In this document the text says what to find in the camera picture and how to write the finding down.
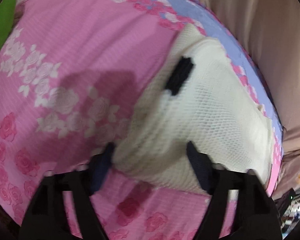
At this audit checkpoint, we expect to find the white knit sweater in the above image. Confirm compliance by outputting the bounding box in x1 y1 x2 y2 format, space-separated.
113 24 274 194

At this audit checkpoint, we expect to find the pink floral bed quilt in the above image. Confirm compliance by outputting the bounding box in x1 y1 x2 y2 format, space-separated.
0 0 282 239

